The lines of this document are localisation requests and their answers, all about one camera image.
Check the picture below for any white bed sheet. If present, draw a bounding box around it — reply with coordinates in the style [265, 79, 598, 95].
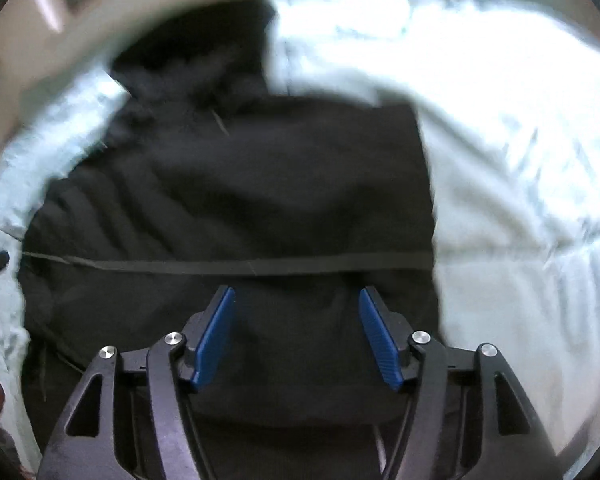
[0, 0, 600, 476]

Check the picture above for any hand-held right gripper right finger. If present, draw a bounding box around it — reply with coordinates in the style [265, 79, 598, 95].
[358, 287, 564, 480]

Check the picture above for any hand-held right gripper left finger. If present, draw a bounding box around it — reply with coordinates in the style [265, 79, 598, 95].
[39, 285, 238, 480]

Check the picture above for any black hooded sweatshirt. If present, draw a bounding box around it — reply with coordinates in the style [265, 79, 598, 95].
[17, 0, 443, 431]

